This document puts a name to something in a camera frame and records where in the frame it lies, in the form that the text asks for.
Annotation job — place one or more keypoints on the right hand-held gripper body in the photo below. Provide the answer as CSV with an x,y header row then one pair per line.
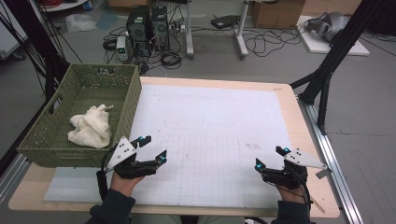
x,y
286,177

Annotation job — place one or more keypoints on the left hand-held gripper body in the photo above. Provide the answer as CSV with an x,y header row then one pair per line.
x,y
124,166

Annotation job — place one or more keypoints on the cream printed cloth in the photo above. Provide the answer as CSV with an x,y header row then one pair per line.
x,y
91,127

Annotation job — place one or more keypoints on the green woven basket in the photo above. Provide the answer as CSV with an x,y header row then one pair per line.
x,y
77,93

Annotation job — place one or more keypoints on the person's right hand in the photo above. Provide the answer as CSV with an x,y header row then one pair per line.
x,y
291,194

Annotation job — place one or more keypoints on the person's left hand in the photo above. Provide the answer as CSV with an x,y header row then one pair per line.
x,y
124,185

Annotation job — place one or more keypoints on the small grey metal piece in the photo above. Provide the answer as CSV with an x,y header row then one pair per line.
x,y
323,173

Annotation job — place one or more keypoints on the thin wooden stick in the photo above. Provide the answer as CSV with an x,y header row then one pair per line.
x,y
317,204

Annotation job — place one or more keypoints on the white grid mat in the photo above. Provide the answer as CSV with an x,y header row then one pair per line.
x,y
211,130

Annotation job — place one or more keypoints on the grey power supply unit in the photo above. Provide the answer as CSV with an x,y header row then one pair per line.
x,y
121,48

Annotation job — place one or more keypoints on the white floor board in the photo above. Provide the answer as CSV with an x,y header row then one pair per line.
x,y
317,46

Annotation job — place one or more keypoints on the large black computer tower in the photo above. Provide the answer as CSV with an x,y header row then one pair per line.
x,y
138,29

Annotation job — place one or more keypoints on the narrow black computer tower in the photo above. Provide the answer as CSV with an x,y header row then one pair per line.
x,y
161,28

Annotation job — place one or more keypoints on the white desk leg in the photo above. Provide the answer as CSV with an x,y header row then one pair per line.
x,y
189,31
241,31

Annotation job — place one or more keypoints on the blue-grey sheet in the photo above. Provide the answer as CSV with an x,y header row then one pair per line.
x,y
107,20

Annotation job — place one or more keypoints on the clear plastic bag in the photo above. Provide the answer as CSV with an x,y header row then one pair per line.
x,y
79,22

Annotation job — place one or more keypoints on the grey headset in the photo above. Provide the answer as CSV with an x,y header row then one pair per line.
x,y
331,25

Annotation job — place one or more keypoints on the cardboard box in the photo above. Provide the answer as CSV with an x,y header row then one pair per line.
x,y
277,14

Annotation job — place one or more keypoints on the flat black device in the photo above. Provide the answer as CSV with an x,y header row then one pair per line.
x,y
224,21

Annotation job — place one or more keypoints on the aluminium rail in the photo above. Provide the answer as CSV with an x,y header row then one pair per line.
x,y
330,155
12,177

